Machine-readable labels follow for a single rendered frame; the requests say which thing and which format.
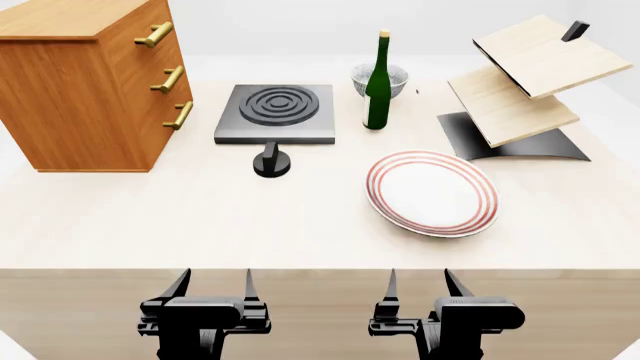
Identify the green glass wine bottle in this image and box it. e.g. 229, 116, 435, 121
361, 29, 393, 132

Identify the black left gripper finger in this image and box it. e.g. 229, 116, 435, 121
243, 267, 260, 303
160, 267, 193, 301

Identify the wooden drawer cabinet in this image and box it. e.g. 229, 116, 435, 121
0, 0, 195, 174

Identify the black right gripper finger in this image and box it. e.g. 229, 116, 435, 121
382, 267, 400, 303
444, 267, 475, 300

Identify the grey patterned ceramic bowl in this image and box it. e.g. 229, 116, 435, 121
350, 63, 410, 101

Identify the two-tier wooden shelf rack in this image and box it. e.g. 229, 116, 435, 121
436, 13, 635, 162

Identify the brass drawer handle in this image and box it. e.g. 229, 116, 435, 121
133, 21, 175, 49
150, 64, 186, 95
162, 100, 195, 132

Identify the grey electric stove plate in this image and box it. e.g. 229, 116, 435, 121
214, 84, 336, 146

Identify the white plate with red rings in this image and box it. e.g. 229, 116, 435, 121
365, 150, 501, 239

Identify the black stove knob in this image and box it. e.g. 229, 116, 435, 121
252, 140, 292, 179

